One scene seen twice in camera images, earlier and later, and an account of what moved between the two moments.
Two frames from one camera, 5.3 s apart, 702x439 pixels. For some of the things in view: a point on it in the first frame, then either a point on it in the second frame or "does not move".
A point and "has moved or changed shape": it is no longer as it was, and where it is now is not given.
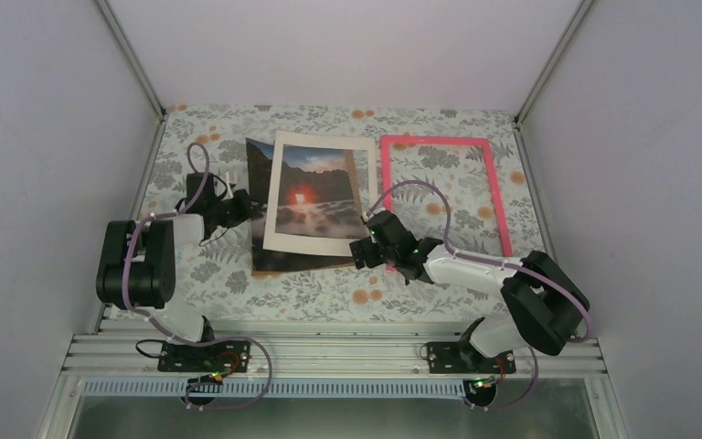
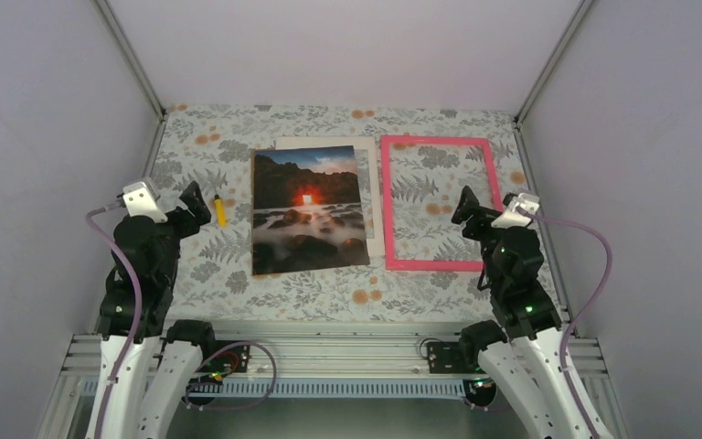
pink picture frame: x=495 y=196 does not move
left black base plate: x=225 y=357 does not move
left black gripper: x=245 y=211 → x=190 y=226
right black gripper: x=371 y=260 → x=463 y=211
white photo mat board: x=334 y=245 has moved or changed shape
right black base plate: x=461 y=358 does not move
